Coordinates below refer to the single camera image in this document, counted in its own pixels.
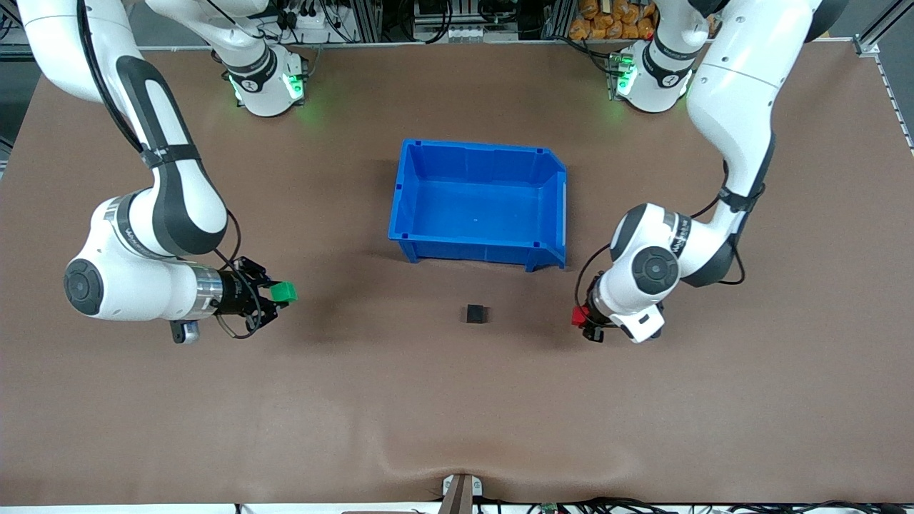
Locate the brown table mat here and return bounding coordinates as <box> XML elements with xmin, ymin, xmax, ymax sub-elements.
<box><xmin>0</xmin><ymin>43</ymin><xmax>914</xmax><ymax>506</ymax></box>

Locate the blue plastic bin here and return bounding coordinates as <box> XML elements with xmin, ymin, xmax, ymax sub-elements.
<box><xmin>388</xmin><ymin>138</ymin><xmax>568</xmax><ymax>273</ymax></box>

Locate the white power strip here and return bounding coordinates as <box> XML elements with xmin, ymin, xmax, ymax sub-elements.
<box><xmin>282</xmin><ymin>7</ymin><xmax>338</xmax><ymax>45</ymax></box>

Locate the orange mesh bag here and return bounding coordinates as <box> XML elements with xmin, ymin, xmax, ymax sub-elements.
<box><xmin>569</xmin><ymin>0</ymin><xmax>658</xmax><ymax>41</ymax></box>

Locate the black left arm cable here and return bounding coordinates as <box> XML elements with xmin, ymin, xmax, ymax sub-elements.
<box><xmin>575</xmin><ymin>161</ymin><xmax>747</xmax><ymax>309</ymax></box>

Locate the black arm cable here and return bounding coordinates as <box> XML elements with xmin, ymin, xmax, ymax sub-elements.
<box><xmin>75</xmin><ymin>0</ymin><xmax>266</xmax><ymax>340</ymax></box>
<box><xmin>575</xmin><ymin>161</ymin><xmax>747</xmax><ymax>309</ymax></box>

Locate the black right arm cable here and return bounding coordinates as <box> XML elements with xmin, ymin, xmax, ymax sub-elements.
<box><xmin>75</xmin><ymin>0</ymin><xmax>266</xmax><ymax>340</ymax></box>

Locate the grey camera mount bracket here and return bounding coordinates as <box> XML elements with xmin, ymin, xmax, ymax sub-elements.
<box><xmin>441</xmin><ymin>473</ymin><xmax>483</xmax><ymax>514</ymax></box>

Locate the aluminium profile frame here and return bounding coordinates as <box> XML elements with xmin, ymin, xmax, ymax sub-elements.
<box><xmin>0</xmin><ymin>0</ymin><xmax>665</xmax><ymax>58</ymax></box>

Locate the aluminium table edge rail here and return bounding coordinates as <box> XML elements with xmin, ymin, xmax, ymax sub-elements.
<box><xmin>853</xmin><ymin>34</ymin><xmax>914</xmax><ymax>152</ymax></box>

